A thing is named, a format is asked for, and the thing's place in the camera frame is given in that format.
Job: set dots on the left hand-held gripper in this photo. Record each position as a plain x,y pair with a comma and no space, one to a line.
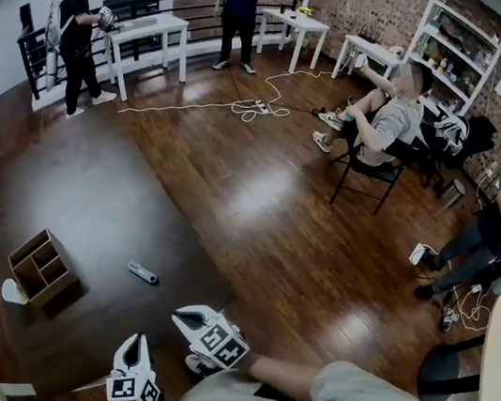
133,393

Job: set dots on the dark brown white-legged table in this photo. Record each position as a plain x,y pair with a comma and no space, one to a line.
88,198

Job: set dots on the small grey handheld device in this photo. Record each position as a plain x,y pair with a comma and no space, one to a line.
141,271

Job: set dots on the white side table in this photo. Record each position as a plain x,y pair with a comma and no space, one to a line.
373,50

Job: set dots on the white cup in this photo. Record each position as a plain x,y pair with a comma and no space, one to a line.
11,292

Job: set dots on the white charger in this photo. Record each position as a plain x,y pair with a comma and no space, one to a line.
421,253

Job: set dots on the black folding chair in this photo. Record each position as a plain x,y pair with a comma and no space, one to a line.
379,175

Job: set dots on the small yellow item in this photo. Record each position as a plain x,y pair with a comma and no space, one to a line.
304,10

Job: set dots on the white shelf unit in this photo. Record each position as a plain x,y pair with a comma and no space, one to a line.
459,55

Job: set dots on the metal waste bin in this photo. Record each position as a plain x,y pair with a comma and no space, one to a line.
452,194

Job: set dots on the white power strip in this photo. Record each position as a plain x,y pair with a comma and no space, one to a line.
261,107

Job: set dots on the white rectangular table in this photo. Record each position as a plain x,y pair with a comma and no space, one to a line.
146,31

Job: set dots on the small white table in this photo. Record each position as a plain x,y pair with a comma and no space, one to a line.
302,26

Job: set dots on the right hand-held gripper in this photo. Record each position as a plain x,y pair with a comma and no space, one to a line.
219,343

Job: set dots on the white grey backpack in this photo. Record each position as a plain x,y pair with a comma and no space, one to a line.
53,32

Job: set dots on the black white backpack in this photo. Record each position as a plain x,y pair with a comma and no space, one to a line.
453,134

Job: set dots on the person's black white sneaker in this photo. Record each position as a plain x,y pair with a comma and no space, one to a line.
202,365

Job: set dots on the wooden compartment organizer box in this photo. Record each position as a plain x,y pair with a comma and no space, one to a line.
62,283

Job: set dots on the black router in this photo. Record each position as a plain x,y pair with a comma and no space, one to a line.
370,35

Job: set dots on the person's right forearm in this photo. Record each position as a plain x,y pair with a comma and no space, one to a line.
280,375

